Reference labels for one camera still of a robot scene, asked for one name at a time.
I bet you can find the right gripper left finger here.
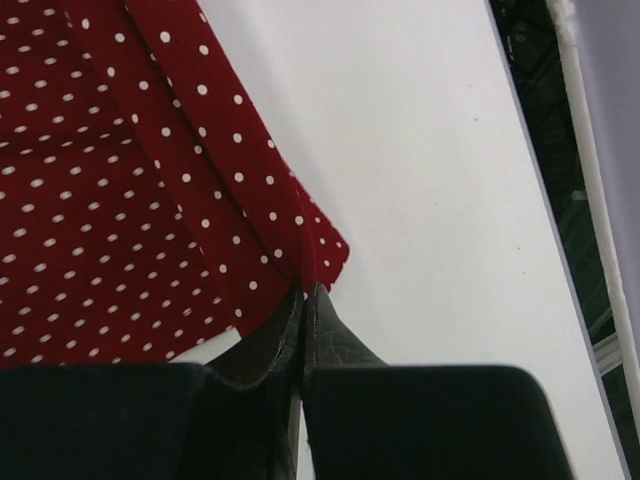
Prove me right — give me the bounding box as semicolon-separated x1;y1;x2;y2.
1;290;303;479

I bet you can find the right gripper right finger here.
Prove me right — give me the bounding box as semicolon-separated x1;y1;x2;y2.
303;284;573;479

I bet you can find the red polka dot skirt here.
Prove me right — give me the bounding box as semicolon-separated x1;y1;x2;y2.
1;1;349;369

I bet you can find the aluminium rail frame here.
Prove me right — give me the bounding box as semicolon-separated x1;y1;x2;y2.
593;332;622;376

